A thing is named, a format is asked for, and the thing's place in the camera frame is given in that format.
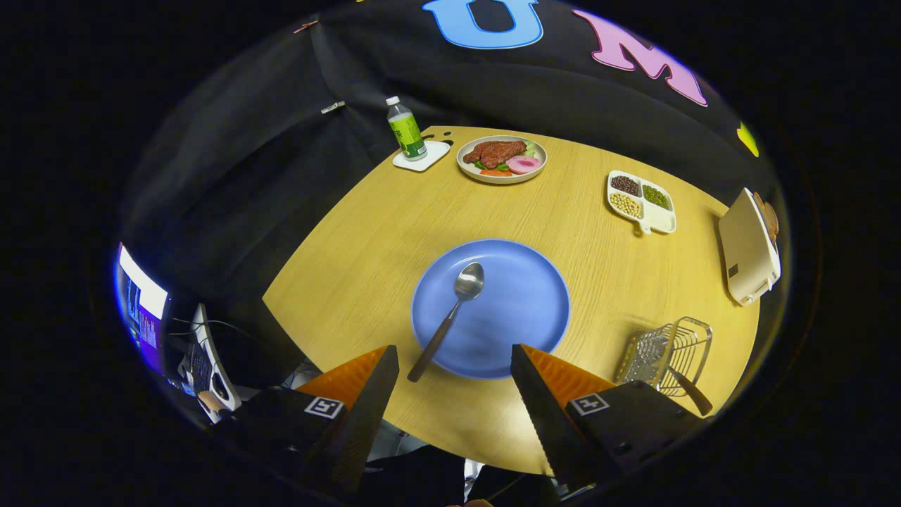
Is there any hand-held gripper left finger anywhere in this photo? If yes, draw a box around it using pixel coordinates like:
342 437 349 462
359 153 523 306
211 345 400 495

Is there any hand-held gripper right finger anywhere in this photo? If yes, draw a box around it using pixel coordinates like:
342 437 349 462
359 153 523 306
510 344 708 492

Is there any wooden handled metal fork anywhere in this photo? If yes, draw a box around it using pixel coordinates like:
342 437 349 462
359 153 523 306
637 331 714 416

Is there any wooden handled metal spoon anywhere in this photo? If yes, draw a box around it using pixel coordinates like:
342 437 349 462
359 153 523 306
407 263 486 383

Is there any blue round plate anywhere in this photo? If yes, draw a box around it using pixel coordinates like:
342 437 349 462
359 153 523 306
411 239 572 380

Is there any white laptop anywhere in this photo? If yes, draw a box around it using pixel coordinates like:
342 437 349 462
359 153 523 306
179 304 242 423

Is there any white divided bean dish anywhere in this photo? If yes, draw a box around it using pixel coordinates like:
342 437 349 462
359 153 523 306
607 170 677 235

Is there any computer monitor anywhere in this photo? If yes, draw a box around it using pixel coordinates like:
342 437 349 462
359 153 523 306
116 243 170 374

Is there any cream round food plate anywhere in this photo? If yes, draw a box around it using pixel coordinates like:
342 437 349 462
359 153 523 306
456 135 548 185

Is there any white toaster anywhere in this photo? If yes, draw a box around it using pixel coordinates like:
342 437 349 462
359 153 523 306
718 187 782 307

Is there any brown steak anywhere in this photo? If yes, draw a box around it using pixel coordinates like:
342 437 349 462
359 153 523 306
463 140 527 169

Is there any white square coaster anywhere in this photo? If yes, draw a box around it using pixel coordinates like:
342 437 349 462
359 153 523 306
392 140 451 173

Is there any green label water bottle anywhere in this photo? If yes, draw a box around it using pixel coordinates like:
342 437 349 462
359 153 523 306
386 96 428 161

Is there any metal wire cutlery rack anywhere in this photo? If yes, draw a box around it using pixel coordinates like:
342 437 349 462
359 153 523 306
614 317 713 399

